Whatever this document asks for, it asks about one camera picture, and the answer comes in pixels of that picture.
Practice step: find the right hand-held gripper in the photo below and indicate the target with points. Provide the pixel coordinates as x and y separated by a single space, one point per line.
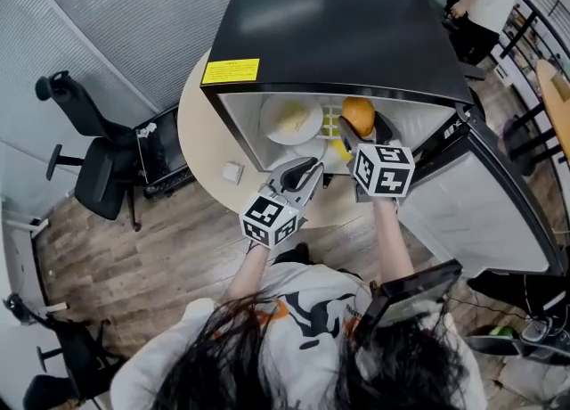
385 172

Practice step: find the black walking pad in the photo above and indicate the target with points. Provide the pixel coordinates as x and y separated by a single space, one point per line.
167 154

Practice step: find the white plate with yellow food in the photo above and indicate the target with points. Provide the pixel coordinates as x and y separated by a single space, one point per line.
289 118

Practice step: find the black mini fridge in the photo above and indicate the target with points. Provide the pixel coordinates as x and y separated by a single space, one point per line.
334 34

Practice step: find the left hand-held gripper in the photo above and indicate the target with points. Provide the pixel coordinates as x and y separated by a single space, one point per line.
267 221

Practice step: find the round wooden table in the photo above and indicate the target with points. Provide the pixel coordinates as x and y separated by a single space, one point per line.
554 100

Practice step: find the yellow banana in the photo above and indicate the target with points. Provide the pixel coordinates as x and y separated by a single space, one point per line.
340 150

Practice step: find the person's black trousers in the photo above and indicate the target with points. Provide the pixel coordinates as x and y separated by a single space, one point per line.
294 254

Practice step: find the black metal shelf rack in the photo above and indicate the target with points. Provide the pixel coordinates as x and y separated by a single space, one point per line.
518 35

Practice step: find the white desk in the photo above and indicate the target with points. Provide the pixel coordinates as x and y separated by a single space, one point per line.
39 225

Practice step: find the small white box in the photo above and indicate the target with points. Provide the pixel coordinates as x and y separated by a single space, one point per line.
232 172

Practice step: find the person's left forearm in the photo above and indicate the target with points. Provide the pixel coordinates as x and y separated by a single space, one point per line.
249 270

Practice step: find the person's right forearm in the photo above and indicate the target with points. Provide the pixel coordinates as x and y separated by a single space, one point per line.
392 243

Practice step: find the black head-mounted device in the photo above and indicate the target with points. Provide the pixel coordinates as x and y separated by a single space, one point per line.
409 292

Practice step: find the black office chair with headrest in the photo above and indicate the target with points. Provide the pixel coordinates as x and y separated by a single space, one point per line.
75 346
98 167

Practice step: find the round beige table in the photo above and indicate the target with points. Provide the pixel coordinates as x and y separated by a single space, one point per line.
200 141

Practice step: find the person's white printed shirt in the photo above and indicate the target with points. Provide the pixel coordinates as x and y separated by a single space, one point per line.
307 368

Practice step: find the white crumpled paper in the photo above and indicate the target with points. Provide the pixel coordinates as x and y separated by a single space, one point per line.
146 129

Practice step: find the orange fruit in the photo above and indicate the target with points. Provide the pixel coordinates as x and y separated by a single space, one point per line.
358 114

